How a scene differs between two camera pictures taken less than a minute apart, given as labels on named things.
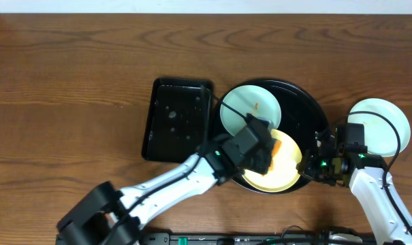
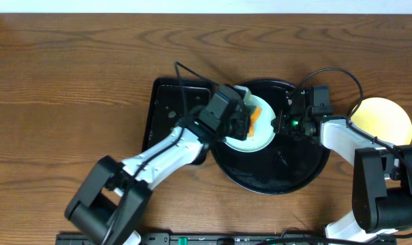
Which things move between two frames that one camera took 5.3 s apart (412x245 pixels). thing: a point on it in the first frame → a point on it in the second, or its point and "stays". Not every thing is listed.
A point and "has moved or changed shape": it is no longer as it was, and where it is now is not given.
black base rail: (220, 239) stays
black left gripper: (263, 158) → (242, 126)
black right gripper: (306, 167) → (280, 128)
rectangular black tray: (180, 118) stays
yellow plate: (283, 173) has moved or changed shape
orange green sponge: (276, 146) has moved or changed shape
